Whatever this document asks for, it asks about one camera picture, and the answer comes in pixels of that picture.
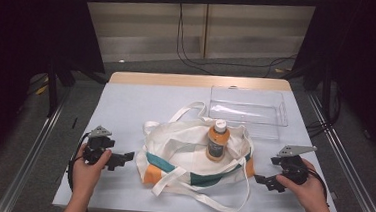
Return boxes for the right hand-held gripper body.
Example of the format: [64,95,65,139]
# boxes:
[269,142,319,187]

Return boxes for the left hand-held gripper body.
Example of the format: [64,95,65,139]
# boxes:
[81,124,117,167]

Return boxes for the orange bottle with white cap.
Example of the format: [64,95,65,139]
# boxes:
[204,117,232,163]

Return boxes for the white canvas tote bag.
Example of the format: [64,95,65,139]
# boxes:
[132,97,260,212]

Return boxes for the clear plastic container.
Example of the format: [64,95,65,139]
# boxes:
[206,85,291,142]

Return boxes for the person's left hand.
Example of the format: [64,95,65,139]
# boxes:
[70,146,113,199]

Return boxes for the person's right hand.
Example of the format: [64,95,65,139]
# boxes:
[273,156,332,212]

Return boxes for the light grey table mat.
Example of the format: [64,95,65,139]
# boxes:
[52,74,350,212]

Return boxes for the black metal stand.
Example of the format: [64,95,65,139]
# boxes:
[43,59,64,119]
[318,61,335,124]

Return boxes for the yellow floor tape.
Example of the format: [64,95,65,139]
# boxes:
[35,74,51,97]

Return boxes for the black curtain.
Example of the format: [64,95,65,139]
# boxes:
[0,0,111,192]
[285,0,376,167]

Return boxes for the black horizontal bar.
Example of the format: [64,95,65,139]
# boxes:
[82,0,320,19]

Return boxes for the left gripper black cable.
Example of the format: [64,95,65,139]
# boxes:
[65,131,92,193]

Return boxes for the bundle of black floor cables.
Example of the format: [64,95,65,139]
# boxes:
[305,87,343,141]

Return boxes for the aluminium floor rail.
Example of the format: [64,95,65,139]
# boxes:
[0,82,73,212]
[298,90,376,212]

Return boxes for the black floor cable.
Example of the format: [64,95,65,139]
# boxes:
[178,44,299,76]

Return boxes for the black hanging cable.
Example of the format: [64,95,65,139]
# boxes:
[172,1,221,77]

